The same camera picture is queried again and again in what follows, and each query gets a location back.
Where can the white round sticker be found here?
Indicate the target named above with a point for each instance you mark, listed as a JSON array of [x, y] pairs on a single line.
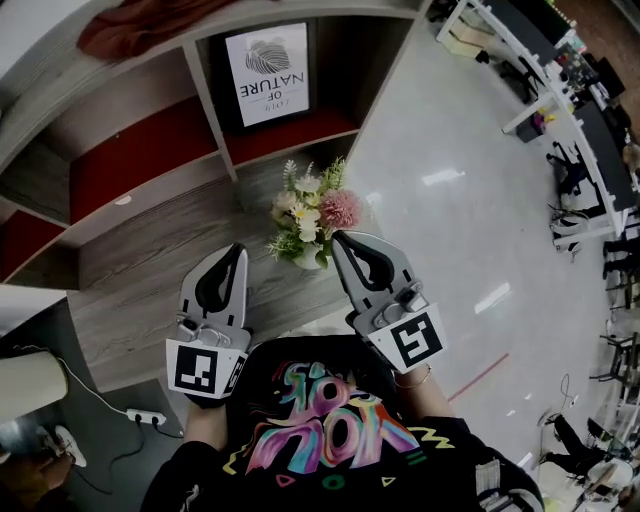
[[123, 200]]

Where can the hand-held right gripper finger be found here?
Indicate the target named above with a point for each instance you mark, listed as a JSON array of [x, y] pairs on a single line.
[[400, 265], [352, 282]]

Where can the black office chair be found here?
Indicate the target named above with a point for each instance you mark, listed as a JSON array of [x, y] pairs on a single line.
[[575, 172]]

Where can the person's left forearm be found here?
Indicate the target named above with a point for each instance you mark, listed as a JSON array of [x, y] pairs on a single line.
[[205, 425]]

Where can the white power strip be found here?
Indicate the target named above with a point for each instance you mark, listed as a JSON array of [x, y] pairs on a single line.
[[145, 416]]

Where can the red floor tape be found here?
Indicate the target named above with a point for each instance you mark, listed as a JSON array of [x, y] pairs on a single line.
[[477, 377]]

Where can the pink and white flowers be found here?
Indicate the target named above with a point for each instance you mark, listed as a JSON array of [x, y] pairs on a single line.
[[340, 207]]

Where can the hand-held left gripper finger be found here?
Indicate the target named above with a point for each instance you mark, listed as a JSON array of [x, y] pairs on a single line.
[[241, 295], [189, 295]]

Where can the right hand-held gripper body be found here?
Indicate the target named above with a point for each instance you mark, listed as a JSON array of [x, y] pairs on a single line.
[[417, 342]]

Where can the long white black-topped table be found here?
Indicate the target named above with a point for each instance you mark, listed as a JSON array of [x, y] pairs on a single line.
[[600, 150]]

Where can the black bin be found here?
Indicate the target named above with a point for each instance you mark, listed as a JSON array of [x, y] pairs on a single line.
[[530, 132]]

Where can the large cream ribbed cylinder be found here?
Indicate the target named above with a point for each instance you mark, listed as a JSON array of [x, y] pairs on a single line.
[[30, 385]]

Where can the person's right forearm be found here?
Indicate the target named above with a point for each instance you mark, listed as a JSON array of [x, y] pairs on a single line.
[[427, 405]]

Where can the black framed picture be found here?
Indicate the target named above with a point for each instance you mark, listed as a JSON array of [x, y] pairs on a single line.
[[272, 75]]

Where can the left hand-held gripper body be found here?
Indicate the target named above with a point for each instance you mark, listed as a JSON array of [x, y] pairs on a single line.
[[195, 375]]

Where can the person's black printed shirt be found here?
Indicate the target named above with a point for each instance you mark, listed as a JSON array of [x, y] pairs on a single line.
[[320, 495]]

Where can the grey wooden shelf desk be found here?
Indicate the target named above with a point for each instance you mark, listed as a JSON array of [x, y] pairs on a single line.
[[160, 280]]

